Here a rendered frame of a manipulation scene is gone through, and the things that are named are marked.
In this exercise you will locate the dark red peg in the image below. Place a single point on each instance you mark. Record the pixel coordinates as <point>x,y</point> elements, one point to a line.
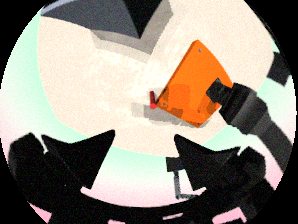
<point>153,104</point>

